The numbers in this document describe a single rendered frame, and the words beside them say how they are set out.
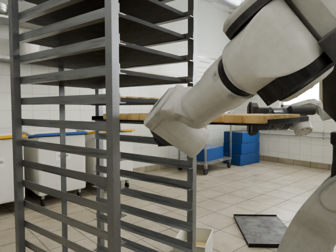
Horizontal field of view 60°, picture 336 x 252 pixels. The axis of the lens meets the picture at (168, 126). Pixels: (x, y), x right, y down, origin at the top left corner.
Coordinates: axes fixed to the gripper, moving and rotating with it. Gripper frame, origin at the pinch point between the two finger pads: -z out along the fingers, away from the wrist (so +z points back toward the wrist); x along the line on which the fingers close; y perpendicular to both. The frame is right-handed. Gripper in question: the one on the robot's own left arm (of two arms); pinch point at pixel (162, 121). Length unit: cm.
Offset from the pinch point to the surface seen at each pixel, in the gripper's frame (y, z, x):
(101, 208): 18.1, -17.3, -29.4
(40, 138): 98, -228, -27
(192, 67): -17.6, -41.0, 20.8
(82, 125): 24.9, -23.9, -2.1
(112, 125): 14.0, -8.9, -1.5
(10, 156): 120, -212, -42
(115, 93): 12.9, -9.8, 8.3
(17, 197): 57, -52, -35
